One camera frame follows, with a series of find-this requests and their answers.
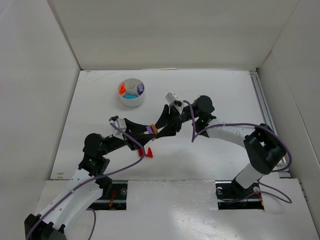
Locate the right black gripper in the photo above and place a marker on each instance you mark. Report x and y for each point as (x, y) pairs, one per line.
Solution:
(175, 120)

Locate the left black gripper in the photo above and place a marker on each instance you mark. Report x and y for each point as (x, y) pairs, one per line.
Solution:
(129, 136)

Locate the lavender lego brick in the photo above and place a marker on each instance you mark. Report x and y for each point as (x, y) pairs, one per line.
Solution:
(149, 130)

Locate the brown arch lego piece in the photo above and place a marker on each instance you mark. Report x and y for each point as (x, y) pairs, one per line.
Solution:
(154, 129)

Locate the long teal lego brick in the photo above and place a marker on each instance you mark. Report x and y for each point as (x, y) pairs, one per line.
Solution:
(130, 96)

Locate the purple oval lego plate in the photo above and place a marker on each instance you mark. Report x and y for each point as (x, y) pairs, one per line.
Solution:
(140, 89)

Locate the orange lego brick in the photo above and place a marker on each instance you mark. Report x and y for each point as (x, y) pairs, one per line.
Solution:
(122, 90)

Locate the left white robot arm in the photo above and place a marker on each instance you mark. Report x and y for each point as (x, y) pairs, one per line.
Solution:
(89, 182)

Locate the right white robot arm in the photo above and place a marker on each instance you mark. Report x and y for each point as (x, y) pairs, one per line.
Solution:
(263, 147)

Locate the red rectangular lego brick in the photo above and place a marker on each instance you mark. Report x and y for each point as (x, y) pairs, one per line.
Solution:
(142, 152)

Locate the red sloped lego piece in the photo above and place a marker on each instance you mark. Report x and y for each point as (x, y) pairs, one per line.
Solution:
(149, 153)

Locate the white round divided container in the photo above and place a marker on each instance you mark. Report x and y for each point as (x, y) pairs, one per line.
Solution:
(131, 88)

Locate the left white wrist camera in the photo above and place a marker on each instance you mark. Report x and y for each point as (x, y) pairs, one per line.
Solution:
(118, 126)

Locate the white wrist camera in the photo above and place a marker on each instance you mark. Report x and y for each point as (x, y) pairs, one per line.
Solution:
(118, 126)
(175, 102)

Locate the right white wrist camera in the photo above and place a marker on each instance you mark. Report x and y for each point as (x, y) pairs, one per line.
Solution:
(175, 102)

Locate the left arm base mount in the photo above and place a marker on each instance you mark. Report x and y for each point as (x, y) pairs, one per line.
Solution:
(114, 198)

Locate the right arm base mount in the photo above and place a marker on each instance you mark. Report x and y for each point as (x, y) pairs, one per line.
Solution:
(230, 199)

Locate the aluminium rail right side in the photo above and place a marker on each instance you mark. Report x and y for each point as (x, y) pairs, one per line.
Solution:
(267, 118)

